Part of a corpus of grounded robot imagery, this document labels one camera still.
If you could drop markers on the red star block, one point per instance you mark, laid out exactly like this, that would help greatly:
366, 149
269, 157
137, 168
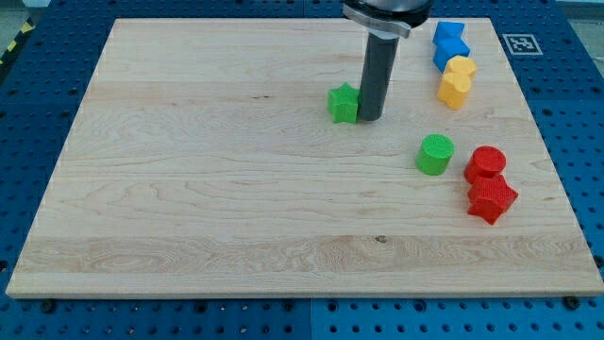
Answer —
490, 198

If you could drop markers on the green star block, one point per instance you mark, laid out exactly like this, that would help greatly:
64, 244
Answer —
342, 103

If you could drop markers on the yellow hexagon block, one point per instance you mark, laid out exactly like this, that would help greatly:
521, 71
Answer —
461, 65

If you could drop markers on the blue triangular block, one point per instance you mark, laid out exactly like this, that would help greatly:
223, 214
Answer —
447, 30

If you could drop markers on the red cylinder block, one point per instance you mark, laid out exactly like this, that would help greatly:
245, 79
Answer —
486, 162

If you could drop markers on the yellow heart block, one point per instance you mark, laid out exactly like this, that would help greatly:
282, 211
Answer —
454, 89

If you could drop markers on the light wooden board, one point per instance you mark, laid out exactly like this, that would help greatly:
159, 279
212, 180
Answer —
203, 163

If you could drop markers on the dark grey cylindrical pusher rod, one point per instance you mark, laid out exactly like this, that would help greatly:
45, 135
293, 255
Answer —
376, 74

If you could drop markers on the green cylinder block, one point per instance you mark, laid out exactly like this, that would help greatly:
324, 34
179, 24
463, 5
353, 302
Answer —
434, 154

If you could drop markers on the black silver robot wrist flange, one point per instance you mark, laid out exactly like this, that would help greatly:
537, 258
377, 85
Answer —
388, 18

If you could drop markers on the blue cube block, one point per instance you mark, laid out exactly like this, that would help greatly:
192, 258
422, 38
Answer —
446, 49

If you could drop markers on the white fiducial marker tag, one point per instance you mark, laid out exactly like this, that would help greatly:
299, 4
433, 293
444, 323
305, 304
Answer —
520, 44

